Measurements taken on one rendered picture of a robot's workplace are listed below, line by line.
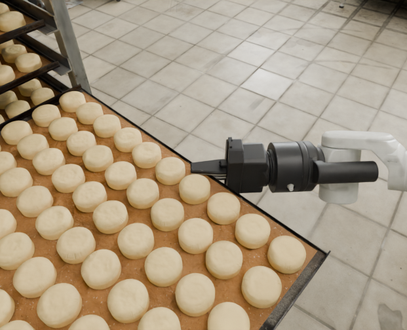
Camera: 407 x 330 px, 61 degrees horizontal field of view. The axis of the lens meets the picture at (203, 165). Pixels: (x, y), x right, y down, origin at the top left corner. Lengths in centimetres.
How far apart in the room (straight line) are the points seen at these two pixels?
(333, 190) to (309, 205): 123
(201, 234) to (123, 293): 13
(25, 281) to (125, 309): 14
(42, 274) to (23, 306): 4
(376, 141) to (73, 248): 48
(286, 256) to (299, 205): 136
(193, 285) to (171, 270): 4
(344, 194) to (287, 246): 17
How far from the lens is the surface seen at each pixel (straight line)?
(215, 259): 48
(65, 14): 77
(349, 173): 58
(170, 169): 57
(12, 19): 79
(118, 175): 58
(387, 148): 60
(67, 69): 82
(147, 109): 235
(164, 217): 51
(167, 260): 48
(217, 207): 52
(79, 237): 52
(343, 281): 169
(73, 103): 75
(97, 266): 49
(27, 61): 83
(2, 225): 58
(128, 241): 50
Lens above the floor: 145
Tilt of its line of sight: 48 degrees down
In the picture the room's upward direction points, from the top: straight up
